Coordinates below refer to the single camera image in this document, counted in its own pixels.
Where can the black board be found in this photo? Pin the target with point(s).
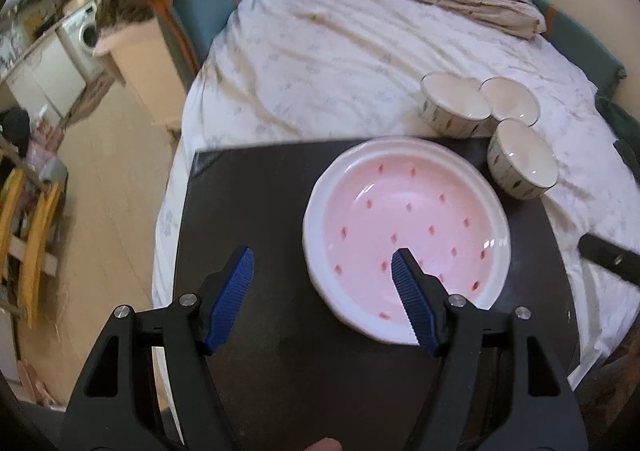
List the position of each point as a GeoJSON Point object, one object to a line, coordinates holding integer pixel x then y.
{"type": "Point", "coordinates": [260, 201]}

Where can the beige nightstand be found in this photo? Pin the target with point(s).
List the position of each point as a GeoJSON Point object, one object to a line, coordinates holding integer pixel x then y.
{"type": "Point", "coordinates": [145, 71]}

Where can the yellow wooden rack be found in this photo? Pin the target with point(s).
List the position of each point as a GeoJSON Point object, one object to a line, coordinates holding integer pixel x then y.
{"type": "Point", "coordinates": [37, 231]}

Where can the white kitchen cabinet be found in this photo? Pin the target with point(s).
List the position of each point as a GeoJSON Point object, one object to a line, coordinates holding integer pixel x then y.
{"type": "Point", "coordinates": [50, 76]}

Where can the white leaf-pattern bowl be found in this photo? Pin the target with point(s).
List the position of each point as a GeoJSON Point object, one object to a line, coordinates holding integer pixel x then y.
{"type": "Point", "coordinates": [525, 156]}
{"type": "Point", "coordinates": [510, 96]}
{"type": "Point", "coordinates": [452, 98]}

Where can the pink box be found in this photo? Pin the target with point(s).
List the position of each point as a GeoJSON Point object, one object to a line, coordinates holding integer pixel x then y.
{"type": "Point", "coordinates": [42, 136]}

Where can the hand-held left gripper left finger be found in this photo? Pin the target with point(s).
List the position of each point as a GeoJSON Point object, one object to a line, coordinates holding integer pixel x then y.
{"type": "Point", "coordinates": [232, 301]}

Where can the white floral bed sheet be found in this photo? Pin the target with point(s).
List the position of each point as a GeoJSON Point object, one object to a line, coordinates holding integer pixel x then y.
{"type": "Point", "coordinates": [325, 56]}

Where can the black bag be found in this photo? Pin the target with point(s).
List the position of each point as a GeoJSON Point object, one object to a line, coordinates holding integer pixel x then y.
{"type": "Point", "coordinates": [15, 123]}

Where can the dark green cloth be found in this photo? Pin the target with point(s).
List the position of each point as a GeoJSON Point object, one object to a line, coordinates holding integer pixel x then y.
{"type": "Point", "coordinates": [622, 121]}

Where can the brown floor rug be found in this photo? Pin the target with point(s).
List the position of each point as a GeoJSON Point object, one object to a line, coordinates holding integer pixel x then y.
{"type": "Point", "coordinates": [85, 103]}

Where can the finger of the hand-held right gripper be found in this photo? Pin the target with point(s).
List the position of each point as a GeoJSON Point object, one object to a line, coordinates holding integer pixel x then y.
{"type": "Point", "coordinates": [627, 153]}
{"type": "Point", "coordinates": [607, 256]}

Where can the teal padded bed frame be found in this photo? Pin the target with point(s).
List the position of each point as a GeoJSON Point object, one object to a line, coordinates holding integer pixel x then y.
{"type": "Point", "coordinates": [200, 6]}

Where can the person's dark grey clothing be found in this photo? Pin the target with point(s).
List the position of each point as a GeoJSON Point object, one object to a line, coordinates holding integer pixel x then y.
{"type": "Point", "coordinates": [40, 431]}

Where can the pink strawberry plate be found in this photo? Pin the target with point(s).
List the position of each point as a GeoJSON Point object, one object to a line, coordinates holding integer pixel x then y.
{"type": "Point", "coordinates": [400, 211]}

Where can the person's left hand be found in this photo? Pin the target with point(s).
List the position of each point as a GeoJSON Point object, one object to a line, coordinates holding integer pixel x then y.
{"type": "Point", "coordinates": [325, 445]}

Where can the white washing machine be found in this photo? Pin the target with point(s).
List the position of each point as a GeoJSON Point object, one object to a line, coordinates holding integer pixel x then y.
{"type": "Point", "coordinates": [82, 36]}

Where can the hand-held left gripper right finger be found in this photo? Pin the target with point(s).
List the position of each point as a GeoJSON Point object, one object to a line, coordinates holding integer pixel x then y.
{"type": "Point", "coordinates": [410, 296]}

